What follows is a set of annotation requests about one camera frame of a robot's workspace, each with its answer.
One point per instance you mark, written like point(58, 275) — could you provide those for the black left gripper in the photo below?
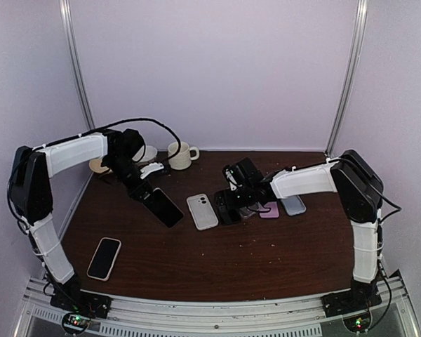
point(136, 192)

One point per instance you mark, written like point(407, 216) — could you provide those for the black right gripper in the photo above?
point(224, 197)

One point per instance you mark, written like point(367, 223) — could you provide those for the clear magsafe phone case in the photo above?
point(247, 212)

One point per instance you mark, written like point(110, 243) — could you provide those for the beige phone case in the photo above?
point(202, 212)

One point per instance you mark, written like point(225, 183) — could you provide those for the light blue phone case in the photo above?
point(293, 205)

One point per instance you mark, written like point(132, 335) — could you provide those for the black phone with dark case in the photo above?
point(226, 213)

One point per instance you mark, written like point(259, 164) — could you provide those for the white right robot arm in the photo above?
point(349, 176)

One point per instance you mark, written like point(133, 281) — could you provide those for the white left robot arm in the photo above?
point(30, 192)

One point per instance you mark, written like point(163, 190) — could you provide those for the white ceramic bowl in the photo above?
point(146, 154)

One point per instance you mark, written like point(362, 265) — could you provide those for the white ceramic mug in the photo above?
point(181, 157)

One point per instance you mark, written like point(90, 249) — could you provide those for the beige ceramic plate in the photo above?
point(95, 165)

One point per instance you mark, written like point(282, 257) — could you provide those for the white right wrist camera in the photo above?
point(233, 185)

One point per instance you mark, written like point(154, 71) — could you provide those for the aluminium front rail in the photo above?
point(298, 316)

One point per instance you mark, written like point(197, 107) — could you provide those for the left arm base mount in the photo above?
point(70, 297)

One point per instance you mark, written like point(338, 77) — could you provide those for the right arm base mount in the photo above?
point(356, 303)

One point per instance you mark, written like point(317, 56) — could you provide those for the left aluminium frame post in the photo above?
point(67, 22)

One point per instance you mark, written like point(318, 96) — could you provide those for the aluminium frame post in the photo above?
point(358, 35)
point(67, 22)

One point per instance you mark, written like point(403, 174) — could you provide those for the right aluminium frame post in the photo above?
point(358, 35)

